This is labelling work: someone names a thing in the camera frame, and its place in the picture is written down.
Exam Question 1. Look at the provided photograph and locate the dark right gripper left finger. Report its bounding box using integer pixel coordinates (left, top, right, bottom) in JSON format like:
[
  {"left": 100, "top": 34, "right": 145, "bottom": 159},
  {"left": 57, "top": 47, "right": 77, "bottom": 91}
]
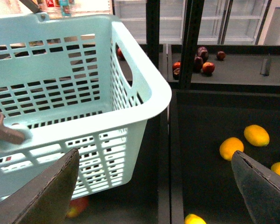
[{"left": 0, "top": 148, "right": 79, "bottom": 224}]

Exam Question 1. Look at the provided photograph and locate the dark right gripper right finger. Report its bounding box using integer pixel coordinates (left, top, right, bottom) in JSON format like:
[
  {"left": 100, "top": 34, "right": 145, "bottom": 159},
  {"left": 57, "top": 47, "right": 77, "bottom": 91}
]
[{"left": 231, "top": 151, "right": 280, "bottom": 224}]

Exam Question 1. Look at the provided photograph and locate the light blue plastic basket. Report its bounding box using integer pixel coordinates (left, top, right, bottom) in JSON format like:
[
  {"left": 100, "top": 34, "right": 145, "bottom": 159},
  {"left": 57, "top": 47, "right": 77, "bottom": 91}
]
[{"left": 0, "top": 13, "right": 171, "bottom": 202}]

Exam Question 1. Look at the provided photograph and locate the red yellow apple under basket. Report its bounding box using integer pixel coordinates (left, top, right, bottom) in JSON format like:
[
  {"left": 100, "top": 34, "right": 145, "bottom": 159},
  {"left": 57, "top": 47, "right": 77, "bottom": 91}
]
[{"left": 66, "top": 196, "right": 89, "bottom": 218}]

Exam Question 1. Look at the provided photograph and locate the yellow lemon upper right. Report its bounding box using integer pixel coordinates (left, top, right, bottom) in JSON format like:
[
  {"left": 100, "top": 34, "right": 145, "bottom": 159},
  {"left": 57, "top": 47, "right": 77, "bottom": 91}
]
[{"left": 244, "top": 125, "right": 270, "bottom": 147}]

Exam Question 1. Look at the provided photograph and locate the yellow lemon on shelf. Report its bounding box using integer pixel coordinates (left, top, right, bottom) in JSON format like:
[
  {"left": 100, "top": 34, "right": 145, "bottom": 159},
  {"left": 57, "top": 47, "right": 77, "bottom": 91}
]
[{"left": 219, "top": 137, "right": 244, "bottom": 161}]

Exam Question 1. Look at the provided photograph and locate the yellow lemon bottom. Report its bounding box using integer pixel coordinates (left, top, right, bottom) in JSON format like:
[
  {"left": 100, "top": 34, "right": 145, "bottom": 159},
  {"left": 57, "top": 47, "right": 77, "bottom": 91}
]
[{"left": 184, "top": 214, "right": 206, "bottom": 224}]

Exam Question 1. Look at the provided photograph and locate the red peach on shelf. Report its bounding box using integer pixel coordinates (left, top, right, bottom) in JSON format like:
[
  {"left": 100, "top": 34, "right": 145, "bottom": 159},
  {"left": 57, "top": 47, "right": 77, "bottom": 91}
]
[{"left": 202, "top": 62, "right": 215, "bottom": 75}]

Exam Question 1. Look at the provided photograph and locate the dark red fruit far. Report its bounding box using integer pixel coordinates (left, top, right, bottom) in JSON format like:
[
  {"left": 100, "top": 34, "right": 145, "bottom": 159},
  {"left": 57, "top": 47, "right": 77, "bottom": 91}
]
[{"left": 216, "top": 51, "right": 226, "bottom": 61}]

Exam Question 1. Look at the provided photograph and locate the dark purple fruit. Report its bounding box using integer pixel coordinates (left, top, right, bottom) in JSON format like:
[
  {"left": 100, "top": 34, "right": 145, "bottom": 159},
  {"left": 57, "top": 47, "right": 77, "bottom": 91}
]
[{"left": 193, "top": 46, "right": 209, "bottom": 72}]

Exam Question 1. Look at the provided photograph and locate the red fruit left of post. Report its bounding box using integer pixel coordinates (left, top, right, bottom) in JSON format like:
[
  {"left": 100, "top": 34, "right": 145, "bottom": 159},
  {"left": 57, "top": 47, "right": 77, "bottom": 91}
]
[{"left": 172, "top": 61, "right": 181, "bottom": 80}]

